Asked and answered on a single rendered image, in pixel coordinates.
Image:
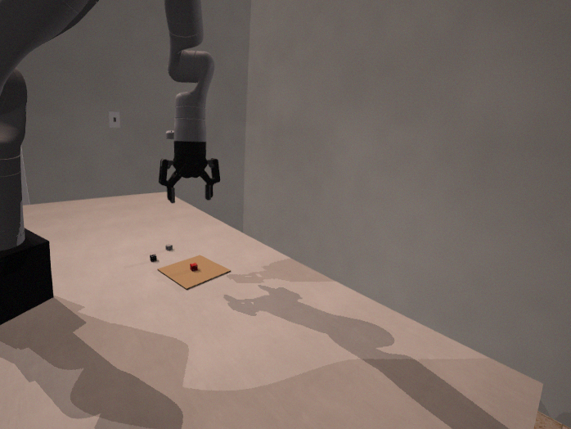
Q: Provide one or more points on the tan square mat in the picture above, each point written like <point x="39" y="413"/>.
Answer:
<point x="181" y="273"/>

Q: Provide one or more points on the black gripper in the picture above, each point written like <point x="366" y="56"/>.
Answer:
<point x="189" y="161"/>

